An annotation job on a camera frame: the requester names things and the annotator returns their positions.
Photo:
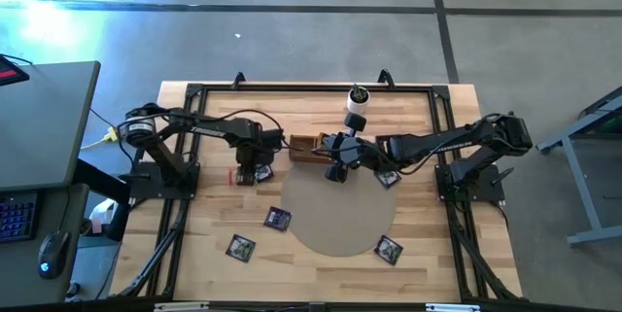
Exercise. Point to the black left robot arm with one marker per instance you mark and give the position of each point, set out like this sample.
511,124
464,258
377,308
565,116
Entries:
233,129

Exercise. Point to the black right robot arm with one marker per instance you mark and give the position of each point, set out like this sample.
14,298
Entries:
437,144

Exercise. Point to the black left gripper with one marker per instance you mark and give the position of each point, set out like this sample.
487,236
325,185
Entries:
255,156

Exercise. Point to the silver metal bracket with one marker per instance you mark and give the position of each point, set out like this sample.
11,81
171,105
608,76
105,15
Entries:
180,307
452,308

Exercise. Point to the grey metal cart frame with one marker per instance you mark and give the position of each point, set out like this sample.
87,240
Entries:
580,190

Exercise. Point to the grey desk top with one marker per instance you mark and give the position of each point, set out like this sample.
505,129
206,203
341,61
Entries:
39,122

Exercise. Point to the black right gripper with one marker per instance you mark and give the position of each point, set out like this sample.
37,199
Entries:
352,151

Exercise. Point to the dark keyboard desk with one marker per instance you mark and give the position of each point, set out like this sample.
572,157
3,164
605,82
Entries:
14,263

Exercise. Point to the black device red stripe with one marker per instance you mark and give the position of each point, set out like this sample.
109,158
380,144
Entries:
10,71

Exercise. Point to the brown wooden tea box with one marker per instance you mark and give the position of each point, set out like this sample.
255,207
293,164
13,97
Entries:
301,149

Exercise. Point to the white pink object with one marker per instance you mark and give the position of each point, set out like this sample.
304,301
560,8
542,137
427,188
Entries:
102,215

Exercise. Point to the round grey table mat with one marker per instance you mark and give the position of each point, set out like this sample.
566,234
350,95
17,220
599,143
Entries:
340,215

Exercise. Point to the black computer mouse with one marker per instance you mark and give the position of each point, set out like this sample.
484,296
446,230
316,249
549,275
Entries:
53,253

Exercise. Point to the black aluminium table frame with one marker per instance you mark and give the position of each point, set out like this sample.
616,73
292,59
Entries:
316,88

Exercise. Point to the black backlit keyboard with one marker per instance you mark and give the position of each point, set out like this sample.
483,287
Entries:
17,217

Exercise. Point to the white pot green plant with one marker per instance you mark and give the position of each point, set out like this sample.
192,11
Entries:
358,103

